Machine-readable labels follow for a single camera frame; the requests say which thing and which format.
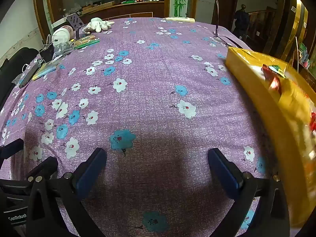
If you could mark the wooden door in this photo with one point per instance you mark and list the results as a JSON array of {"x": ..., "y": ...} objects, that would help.
[{"x": 226, "y": 5}]

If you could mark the purple floral tablecloth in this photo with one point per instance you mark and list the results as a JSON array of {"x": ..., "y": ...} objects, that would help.
[{"x": 158, "y": 84}]

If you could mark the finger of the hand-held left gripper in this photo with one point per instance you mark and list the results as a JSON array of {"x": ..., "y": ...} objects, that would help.
[
  {"x": 11, "y": 149},
  {"x": 44, "y": 166}
]

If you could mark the yellow cardboard box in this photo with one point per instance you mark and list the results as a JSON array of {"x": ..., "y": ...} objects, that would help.
[{"x": 246, "y": 74}]

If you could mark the wooden stair railing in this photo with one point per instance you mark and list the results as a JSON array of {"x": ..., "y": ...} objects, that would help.
[{"x": 261, "y": 27}]

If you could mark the green biscuit packet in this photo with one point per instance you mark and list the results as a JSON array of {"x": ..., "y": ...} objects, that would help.
[{"x": 85, "y": 42}]

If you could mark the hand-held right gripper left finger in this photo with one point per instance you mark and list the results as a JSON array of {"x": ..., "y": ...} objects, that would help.
[{"x": 91, "y": 175}]

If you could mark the thin metal stand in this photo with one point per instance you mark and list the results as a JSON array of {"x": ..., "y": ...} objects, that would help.
[{"x": 217, "y": 17}]

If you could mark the white work gloves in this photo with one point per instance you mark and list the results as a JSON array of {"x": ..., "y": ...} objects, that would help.
[{"x": 97, "y": 24}]

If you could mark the white plastic tub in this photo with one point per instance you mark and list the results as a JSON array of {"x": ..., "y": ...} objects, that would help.
[{"x": 61, "y": 34}]

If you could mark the cluttered wooden shelf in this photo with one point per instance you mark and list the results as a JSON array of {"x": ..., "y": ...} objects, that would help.
[{"x": 305, "y": 54}]

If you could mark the dark jacket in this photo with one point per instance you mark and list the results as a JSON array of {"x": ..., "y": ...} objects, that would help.
[{"x": 242, "y": 19}]

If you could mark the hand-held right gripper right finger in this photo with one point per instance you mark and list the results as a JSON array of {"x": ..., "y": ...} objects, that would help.
[{"x": 224, "y": 175}]

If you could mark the gold pillar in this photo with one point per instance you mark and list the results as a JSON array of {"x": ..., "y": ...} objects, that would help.
[{"x": 300, "y": 22}]

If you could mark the clear plastic bag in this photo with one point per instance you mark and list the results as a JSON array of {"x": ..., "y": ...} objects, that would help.
[{"x": 60, "y": 50}]

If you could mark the yellow blue booklet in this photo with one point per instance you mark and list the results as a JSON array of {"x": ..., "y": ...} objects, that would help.
[{"x": 47, "y": 68}]

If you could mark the black chair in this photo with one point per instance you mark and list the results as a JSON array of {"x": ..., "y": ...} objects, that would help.
[{"x": 14, "y": 61}]

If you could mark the grey spatula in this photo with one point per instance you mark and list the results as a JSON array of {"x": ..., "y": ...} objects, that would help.
[{"x": 75, "y": 22}]

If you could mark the black smartphone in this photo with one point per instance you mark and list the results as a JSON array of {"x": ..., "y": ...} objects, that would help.
[{"x": 28, "y": 75}]

